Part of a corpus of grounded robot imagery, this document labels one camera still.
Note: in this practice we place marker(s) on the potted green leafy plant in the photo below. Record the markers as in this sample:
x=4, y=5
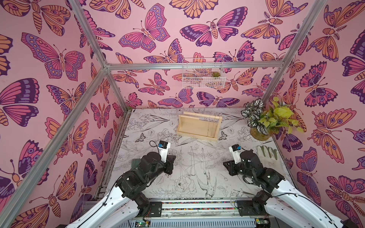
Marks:
x=267, y=121

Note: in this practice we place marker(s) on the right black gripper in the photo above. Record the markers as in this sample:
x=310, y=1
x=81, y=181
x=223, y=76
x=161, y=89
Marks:
x=229, y=166

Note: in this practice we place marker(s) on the beige green gardening glove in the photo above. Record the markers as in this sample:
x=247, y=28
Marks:
x=270, y=158

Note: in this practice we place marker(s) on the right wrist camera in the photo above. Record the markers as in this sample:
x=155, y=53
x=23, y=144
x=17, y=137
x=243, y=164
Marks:
x=235, y=151

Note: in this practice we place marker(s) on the white wire wall basket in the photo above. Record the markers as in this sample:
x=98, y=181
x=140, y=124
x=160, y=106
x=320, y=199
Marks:
x=199, y=75

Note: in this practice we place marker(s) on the small succulent in basket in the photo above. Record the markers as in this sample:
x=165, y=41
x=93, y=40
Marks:
x=216, y=74

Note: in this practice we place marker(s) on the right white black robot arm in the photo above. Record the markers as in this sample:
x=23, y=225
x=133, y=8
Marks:
x=278, y=197

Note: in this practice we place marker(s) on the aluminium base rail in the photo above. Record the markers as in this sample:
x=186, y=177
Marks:
x=221, y=213

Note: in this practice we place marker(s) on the metal cage frame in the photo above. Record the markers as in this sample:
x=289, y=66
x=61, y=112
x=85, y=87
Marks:
x=19, y=198

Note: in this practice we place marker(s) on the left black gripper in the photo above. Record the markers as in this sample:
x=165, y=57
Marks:
x=170, y=159

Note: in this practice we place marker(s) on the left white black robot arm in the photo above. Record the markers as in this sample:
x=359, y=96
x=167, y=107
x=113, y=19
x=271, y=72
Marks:
x=126, y=200

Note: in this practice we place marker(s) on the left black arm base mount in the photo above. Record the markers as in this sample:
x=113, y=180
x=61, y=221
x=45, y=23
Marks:
x=151, y=208

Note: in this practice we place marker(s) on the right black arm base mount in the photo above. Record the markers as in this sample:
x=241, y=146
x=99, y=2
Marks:
x=254, y=206

